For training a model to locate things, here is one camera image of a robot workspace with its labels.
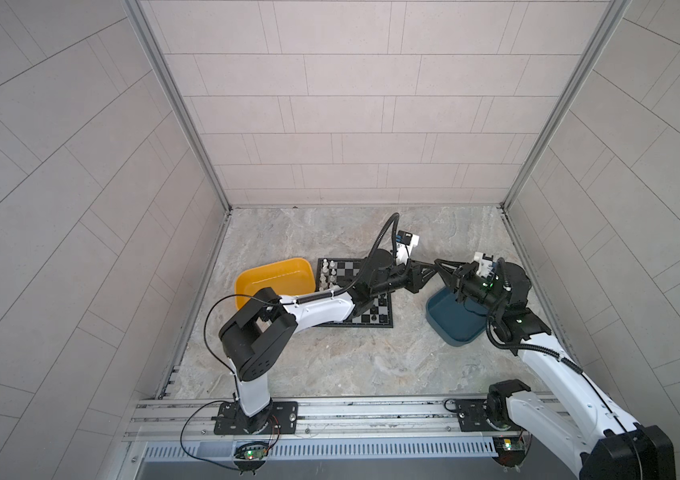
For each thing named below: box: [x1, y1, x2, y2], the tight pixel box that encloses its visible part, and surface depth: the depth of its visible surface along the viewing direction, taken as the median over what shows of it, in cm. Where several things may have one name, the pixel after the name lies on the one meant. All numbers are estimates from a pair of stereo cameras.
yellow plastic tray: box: [234, 257, 316, 310], surface depth 97 cm
